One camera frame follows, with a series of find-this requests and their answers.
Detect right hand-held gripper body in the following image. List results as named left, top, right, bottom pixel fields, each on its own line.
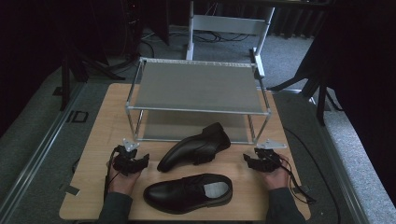
left=253, top=138, right=288, bottom=173

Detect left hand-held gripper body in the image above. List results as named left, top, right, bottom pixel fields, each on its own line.
left=111, top=138, right=142, bottom=177

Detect person's left hand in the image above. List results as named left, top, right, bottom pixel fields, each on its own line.
left=106, top=161, right=143, bottom=197

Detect person's right hand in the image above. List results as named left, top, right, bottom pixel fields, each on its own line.
left=258, top=154, right=291, bottom=191

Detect black leather shoe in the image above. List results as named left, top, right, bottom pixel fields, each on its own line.
left=142, top=173, right=233, bottom=216
left=156, top=121, right=232, bottom=174

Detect grey tape piece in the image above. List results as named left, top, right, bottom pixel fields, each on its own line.
left=58, top=182, right=81, bottom=197

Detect black tape rectangle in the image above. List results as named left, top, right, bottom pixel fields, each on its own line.
left=65, top=109, right=90, bottom=124

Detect metal shoe rack grey shelves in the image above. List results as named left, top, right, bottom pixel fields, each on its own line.
left=124, top=56, right=273, bottom=146

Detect dark tripod stand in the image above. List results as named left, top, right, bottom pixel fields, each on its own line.
left=59, top=43, right=127, bottom=112
left=266, top=36, right=344, bottom=127

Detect white metal stand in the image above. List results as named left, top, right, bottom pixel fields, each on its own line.
left=185, top=0, right=276, bottom=78

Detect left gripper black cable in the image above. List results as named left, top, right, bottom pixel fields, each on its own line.
left=103, top=145, right=125, bottom=200

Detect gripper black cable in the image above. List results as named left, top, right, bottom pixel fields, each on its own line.
left=262, top=148, right=317, bottom=205
left=103, top=145, right=125, bottom=200

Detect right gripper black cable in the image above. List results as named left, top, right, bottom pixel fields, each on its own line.
left=262, top=148, right=317, bottom=205

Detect black floor cable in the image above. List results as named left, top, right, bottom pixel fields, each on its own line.
left=283, top=127, right=342, bottom=224

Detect grey metal floor rail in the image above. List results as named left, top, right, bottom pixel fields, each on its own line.
left=0, top=82, right=87, bottom=220
left=272, top=88, right=373, bottom=224

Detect bundle of black floor cables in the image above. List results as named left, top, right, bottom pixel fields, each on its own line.
left=191, top=29, right=251, bottom=44

